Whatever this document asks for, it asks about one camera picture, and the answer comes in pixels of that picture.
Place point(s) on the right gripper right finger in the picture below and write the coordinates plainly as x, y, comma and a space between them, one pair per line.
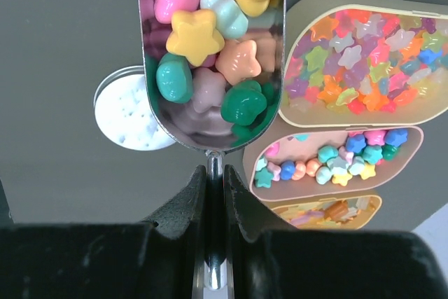
272, 259

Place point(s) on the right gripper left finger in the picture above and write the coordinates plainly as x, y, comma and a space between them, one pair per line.
158, 257

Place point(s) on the yellow tray mixed candies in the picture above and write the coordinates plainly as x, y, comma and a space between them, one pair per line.
346, 213

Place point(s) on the orange tray translucent star candies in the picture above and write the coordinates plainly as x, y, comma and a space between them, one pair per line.
364, 66

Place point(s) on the round grey jar lid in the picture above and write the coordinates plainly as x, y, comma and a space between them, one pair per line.
123, 114

